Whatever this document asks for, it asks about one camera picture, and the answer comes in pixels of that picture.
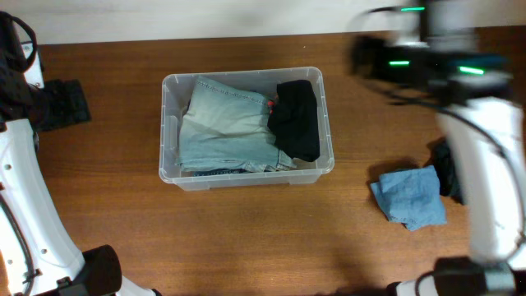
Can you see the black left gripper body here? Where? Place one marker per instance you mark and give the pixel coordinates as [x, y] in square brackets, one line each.
[56, 109]

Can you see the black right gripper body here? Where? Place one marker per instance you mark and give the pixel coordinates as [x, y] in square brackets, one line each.
[391, 64]

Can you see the black garment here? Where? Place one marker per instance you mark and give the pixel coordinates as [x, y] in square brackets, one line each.
[294, 121]

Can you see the dark garment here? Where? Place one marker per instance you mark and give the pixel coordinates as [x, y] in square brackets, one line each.
[443, 162]

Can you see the light blue cloth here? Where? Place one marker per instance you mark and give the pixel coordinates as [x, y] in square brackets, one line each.
[411, 197]

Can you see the light wash jeans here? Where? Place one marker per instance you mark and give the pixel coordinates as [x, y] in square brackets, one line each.
[226, 128]

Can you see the dark blue jeans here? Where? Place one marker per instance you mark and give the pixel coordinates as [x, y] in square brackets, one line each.
[218, 172]

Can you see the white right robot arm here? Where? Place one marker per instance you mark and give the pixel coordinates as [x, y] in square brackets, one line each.
[436, 63]

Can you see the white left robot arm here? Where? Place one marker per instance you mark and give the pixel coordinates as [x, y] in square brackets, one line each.
[39, 255]

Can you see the clear plastic storage container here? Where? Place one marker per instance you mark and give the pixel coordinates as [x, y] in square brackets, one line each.
[176, 94]

